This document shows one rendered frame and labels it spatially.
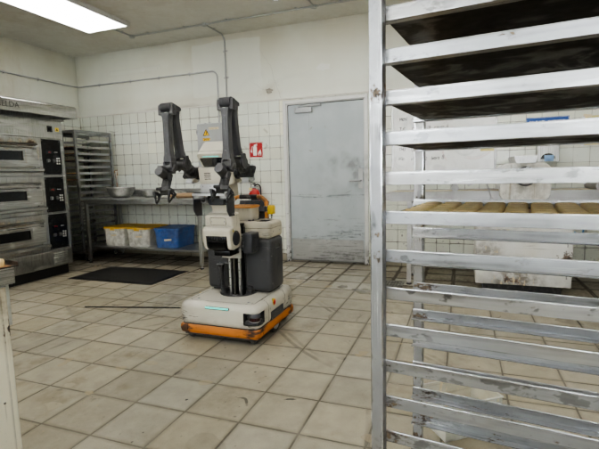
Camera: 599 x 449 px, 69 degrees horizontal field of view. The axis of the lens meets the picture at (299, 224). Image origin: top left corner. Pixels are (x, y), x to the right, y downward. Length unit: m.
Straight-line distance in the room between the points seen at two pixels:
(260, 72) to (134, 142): 2.25
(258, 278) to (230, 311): 0.37
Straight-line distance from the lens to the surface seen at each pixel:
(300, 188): 5.68
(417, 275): 1.48
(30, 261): 5.80
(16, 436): 1.76
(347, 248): 5.58
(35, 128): 5.89
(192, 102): 6.44
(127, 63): 7.19
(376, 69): 1.02
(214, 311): 3.11
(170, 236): 5.90
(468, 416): 1.13
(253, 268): 3.26
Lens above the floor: 1.16
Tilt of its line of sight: 7 degrees down
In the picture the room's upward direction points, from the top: 1 degrees counter-clockwise
